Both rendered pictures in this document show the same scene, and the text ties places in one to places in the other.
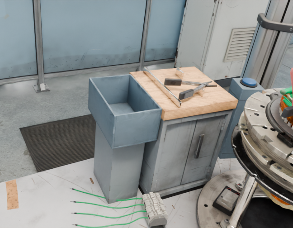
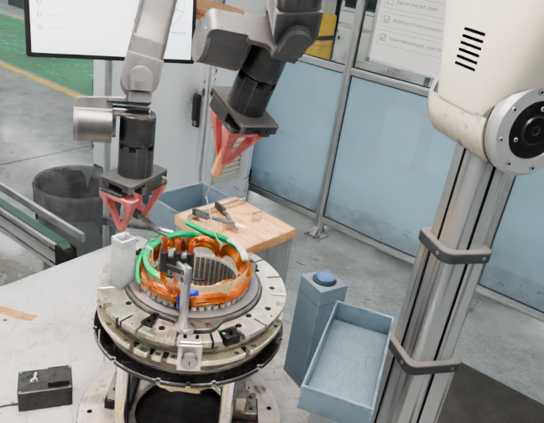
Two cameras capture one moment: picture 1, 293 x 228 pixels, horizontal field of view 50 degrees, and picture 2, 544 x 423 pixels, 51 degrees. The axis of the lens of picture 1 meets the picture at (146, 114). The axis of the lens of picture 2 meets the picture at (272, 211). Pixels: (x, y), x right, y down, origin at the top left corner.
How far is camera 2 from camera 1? 1.25 m
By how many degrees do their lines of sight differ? 60
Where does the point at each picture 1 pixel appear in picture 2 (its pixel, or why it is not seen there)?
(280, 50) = (428, 284)
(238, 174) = (253, 378)
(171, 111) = (179, 217)
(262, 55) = (412, 280)
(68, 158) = not seen: hidden behind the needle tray
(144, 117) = (167, 212)
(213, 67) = not seen: outside the picture
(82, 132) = not seen: hidden behind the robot
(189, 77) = (261, 225)
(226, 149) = (288, 360)
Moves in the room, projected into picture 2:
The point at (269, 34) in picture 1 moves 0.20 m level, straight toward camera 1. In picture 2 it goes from (421, 250) to (321, 236)
